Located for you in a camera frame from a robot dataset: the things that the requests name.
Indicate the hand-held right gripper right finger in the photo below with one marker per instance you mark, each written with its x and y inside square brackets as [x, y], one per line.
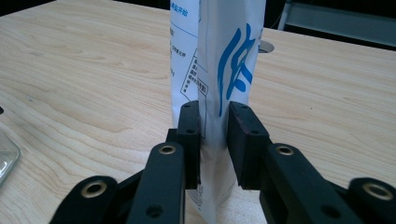
[249, 152]

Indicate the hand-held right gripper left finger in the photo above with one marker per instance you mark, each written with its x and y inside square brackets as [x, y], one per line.
[190, 146]

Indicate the white and blue pouch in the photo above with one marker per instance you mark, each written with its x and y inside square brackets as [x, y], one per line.
[230, 31]

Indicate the glass jar with clasp lid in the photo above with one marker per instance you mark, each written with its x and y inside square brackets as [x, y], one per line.
[7, 158]

